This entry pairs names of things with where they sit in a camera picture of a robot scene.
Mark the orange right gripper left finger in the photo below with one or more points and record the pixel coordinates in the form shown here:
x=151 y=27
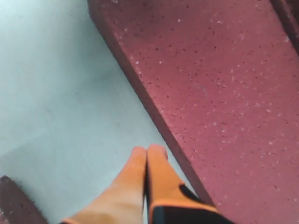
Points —
x=122 y=201

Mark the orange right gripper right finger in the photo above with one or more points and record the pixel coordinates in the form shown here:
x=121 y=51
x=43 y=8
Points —
x=169 y=199

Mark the front large red brick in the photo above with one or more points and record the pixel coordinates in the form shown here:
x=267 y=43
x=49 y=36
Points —
x=15 y=205

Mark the bottom left back brick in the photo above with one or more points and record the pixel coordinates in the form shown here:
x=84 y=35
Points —
x=288 y=13

